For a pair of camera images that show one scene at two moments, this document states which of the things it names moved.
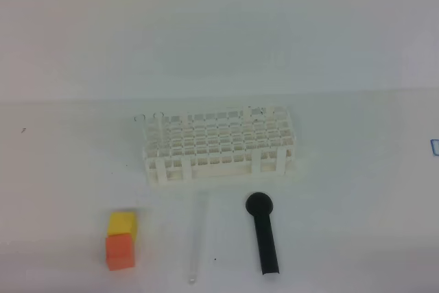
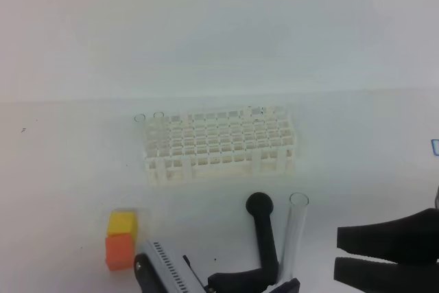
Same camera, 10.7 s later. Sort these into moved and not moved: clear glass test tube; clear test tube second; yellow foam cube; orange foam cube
Moved: clear glass test tube
Not moved: yellow foam cube; orange foam cube; clear test tube second
